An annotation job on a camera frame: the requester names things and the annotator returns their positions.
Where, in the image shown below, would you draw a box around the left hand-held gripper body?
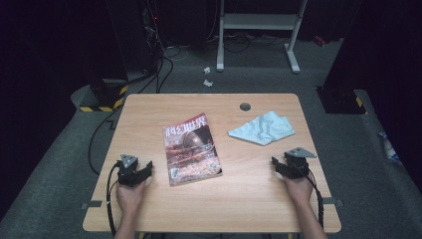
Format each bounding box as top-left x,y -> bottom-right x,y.
116,153 -> 147,187

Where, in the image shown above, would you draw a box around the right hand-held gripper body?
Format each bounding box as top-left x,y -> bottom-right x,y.
283,146 -> 317,180

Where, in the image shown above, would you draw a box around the light blue cloth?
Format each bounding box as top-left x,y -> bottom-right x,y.
227,111 -> 297,147

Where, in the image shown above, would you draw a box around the red cover magazine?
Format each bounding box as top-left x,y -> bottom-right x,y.
162,113 -> 224,187

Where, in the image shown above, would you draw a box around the person's right hand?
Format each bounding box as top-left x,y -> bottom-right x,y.
282,174 -> 315,207

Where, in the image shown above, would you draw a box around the person's left hand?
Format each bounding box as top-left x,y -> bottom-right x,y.
114,180 -> 147,217

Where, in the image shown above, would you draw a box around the grey tape strip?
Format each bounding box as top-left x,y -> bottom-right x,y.
320,196 -> 344,207
80,200 -> 104,211

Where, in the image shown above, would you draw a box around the black base with yellow mark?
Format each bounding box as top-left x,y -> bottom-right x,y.
316,86 -> 368,116

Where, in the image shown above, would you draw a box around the black base with yellow stripes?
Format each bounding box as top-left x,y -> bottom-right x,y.
79,78 -> 129,113

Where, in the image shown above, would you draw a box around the blue and white packet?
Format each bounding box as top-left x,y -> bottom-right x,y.
377,130 -> 404,164

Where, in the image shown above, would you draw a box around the white metal stand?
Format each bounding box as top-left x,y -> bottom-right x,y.
216,0 -> 309,75

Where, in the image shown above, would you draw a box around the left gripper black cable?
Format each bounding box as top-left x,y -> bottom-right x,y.
105,161 -> 122,237

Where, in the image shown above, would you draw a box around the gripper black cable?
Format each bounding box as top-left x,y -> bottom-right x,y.
305,168 -> 325,230
105,161 -> 122,237

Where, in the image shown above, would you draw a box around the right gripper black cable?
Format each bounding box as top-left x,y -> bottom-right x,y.
305,168 -> 325,230

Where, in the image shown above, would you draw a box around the thin black floor cable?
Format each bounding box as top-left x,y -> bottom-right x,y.
88,106 -> 124,176

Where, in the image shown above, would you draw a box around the thick black floor cables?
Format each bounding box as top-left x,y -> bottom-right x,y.
127,54 -> 175,95

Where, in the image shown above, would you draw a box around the cable bundle under stand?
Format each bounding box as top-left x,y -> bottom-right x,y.
223,31 -> 290,54

